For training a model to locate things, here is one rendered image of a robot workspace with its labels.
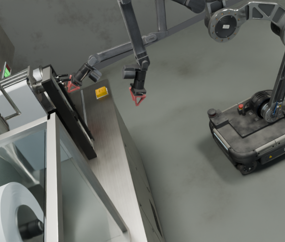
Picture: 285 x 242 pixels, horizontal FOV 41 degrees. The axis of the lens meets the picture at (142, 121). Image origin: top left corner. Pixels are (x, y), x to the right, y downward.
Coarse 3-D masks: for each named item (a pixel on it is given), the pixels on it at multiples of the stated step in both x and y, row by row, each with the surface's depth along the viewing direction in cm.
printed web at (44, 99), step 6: (36, 72) 215; (36, 78) 214; (30, 84) 188; (36, 96) 190; (42, 96) 207; (42, 102) 209; (48, 102) 210; (48, 108) 212; (54, 108) 214; (48, 114) 198
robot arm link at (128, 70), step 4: (144, 60) 191; (132, 64) 197; (136, 64) 198; (144, 64) 192; (148, 64) 192; (124, 68) 193; (128, 68) 193; (132, 68) 194; (136, 68) 194; (140, 68) 194; (144, 68) 193; (124, 72) 193; (128, 72) 194; (132, 72) 195; (124, 76) 194; (128, 76) 195; (132, 76) 195
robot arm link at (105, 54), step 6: (144, 36) 228; (150, 36) 226; (126, 42) 229; (144, 42) 229; (114, 48) 227; (120, 48) 228; (126, 48) 228; (132, 48) 229; (96, 54) 225; (102, 54) 226; (108, 54) 227; (114, 54) 228; (96, 60) 226; (102, 60) 227
